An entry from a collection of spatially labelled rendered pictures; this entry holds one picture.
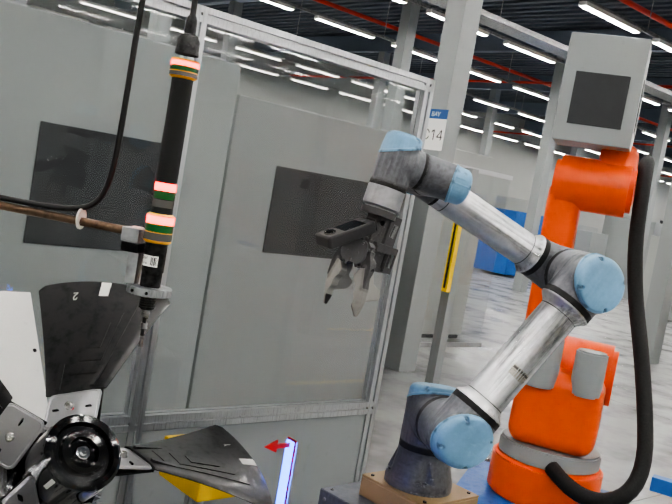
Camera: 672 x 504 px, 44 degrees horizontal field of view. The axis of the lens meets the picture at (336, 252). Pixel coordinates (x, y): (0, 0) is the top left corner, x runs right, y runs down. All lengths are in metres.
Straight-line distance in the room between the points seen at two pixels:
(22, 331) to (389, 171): 0.76
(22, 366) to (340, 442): 1.33
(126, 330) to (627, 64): 4.03
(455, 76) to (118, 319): 6.88
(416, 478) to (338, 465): 0.92
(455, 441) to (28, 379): 0.82
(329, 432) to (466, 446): 1.02
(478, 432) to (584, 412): 3.34
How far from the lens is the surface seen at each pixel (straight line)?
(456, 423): 1.71
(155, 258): 1.33
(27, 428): 1.36
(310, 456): 2.67
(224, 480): 1.46
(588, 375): 4.98
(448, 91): 8.13
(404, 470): 1.88
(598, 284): 1.78
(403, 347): 8.18
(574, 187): 5.13
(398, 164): 1.61
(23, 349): 1.69
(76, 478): 1.31
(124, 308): 1.51
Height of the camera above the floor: 1.67
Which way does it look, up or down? 4 degrees down
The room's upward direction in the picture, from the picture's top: 10 degrees clockwise
